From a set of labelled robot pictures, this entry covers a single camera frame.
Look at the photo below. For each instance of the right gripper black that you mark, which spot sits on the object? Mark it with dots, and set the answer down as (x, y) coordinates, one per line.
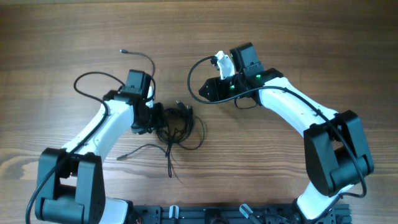
(216, 88)

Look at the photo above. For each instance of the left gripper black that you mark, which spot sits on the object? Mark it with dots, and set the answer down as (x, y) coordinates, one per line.
(158, 116)

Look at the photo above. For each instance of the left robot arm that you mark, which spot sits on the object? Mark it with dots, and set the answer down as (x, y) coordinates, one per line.
(70, 182)

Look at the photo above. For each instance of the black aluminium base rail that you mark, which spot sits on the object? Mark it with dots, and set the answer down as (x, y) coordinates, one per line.
(268, 214)

